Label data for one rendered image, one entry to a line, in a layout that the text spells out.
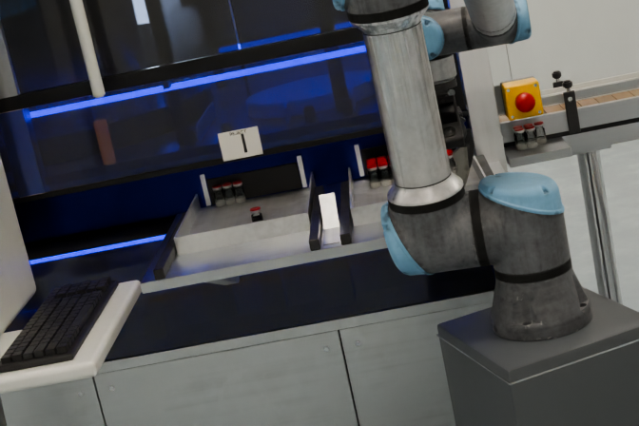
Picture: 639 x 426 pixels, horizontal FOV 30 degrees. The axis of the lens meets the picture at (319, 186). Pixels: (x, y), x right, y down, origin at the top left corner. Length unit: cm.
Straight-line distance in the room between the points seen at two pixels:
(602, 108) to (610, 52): 463
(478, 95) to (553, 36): 471
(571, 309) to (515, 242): 13
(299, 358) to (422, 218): 93
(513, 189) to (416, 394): 99
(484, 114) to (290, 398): 75
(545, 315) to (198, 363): 106
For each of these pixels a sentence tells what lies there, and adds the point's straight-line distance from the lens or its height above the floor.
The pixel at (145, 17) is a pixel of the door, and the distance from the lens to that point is 248.
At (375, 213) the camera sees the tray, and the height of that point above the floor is 90.
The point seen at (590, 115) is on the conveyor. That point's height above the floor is 91.
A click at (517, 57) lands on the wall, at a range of 716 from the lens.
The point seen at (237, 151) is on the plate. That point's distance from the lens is 249.
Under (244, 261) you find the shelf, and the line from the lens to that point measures 215.
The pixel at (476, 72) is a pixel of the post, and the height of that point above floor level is 107.
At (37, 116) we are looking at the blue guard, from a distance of 255.
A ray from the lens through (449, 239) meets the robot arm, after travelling 176.
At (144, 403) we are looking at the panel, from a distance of 270.
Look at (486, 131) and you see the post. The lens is 249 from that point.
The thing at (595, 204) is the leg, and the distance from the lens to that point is 271.
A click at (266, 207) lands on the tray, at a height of 88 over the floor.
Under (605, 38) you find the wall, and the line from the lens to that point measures 723.
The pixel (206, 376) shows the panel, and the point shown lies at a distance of 265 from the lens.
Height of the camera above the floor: 147
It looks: 13 degrees down
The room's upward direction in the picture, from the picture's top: 12 degrees counter-clockwise
